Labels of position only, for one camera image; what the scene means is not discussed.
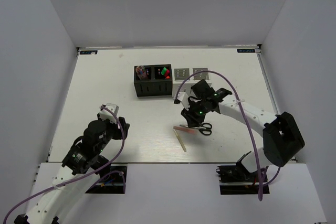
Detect black double pen holder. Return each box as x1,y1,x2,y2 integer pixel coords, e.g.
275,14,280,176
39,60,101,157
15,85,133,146
133,64,173,98

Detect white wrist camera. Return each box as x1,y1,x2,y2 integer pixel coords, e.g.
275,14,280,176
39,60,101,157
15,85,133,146
174,92,190,111
97,103,119,124

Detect white double pen holder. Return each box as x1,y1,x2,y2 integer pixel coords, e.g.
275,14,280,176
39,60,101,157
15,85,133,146
171,67,212,99

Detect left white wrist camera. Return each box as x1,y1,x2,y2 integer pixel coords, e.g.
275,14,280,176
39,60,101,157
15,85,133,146
97,103,119,124

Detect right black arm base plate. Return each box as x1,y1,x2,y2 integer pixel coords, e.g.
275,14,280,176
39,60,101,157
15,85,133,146
216,165,259,195

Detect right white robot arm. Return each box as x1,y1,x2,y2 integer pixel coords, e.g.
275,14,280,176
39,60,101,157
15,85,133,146
174,80,305,182

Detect green cap black highlighter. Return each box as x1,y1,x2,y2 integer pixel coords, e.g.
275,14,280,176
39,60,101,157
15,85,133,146
161,67,168,76

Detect slim yellow pen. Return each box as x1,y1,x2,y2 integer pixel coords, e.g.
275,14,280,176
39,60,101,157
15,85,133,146
174,130,187,152

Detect black handled scissors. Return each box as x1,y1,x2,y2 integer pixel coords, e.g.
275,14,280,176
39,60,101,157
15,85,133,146
180,123,213,136

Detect slim orange pen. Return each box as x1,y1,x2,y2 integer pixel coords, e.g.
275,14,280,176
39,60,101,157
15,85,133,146
173,126,197,134

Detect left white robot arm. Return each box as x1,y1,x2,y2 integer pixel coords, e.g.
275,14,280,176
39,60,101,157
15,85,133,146
14,103,130,223

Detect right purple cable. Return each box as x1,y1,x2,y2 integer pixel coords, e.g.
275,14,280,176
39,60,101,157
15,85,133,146
175,70,281,201

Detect purple cable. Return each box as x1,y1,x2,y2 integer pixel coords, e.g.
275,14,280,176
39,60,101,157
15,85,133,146
1,105,127,224
175,70,281,201

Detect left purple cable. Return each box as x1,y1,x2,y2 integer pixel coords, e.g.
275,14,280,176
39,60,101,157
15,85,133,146
1,105,127,224

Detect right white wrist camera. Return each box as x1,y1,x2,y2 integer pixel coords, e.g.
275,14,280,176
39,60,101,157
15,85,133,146
174,92,190,111

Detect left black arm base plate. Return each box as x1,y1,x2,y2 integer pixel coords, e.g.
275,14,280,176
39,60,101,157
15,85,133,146
86,165,128,194

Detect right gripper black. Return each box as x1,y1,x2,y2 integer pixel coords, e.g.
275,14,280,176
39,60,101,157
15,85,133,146
181,99,209,129

